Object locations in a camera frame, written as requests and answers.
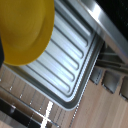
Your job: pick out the yellow plastic dish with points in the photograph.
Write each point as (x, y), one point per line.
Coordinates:
(25, 30)

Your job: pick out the ribbed metal drain tray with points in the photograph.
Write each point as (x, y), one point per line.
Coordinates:
(66, 63)

